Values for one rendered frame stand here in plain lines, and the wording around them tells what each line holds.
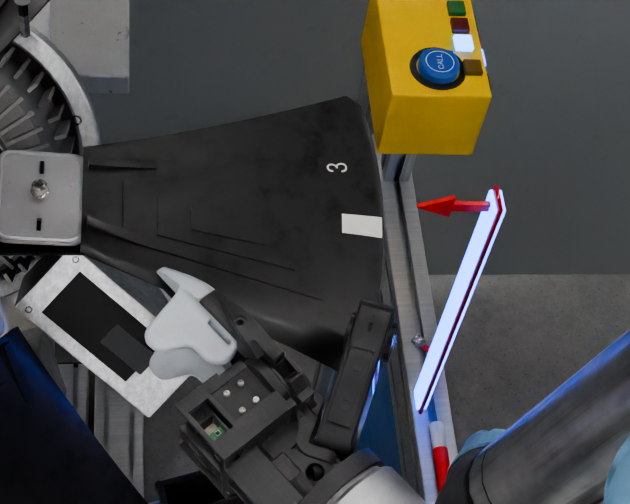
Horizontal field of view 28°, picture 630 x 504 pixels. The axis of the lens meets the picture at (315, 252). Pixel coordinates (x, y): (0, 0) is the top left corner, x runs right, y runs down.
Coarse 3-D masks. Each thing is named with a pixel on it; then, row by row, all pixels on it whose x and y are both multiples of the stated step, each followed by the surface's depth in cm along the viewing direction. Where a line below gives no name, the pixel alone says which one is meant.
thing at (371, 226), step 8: (344, 216) 96; (352, 216) 96; (360, 216) 96; (368, 216) 97; (344, 224) 96; (352, 224) 96; (360, 224) 96; (368, 224) 96; (376, 224) 97; (344, 232) 96; (352, 232) 96; (360, 232) 96; (368, 232) 96; (376, 232) 96
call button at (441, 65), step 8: (432, 48) 121; (440, 48) 122; (424, 56) 121; (432, 56) 121; (440, 56) 121; (448, 56) 121; (424, 64) 120; (432, 64) 120; (440, 64) 120; (448, 64) 120; (456, 64) 121; (424, 72) 120; (432, 72) 119; (440, 72) 120; (448, 72) 120; (456, 72) 120; (432, 80) 120; (440, 80) 120; (448, 80) 120
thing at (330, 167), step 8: (320, 160) 98; (328, 160) 98; (336, 160) 98; (344, 160) 98; (320, 168) 97; (328, 168) 98; (336, 168) 98; (344, 168) 98; (352, 168) 98; (320, 176) 97; (328, 176) 97; (336, 176) 97; (344, 176) 98; (352, 176) 98
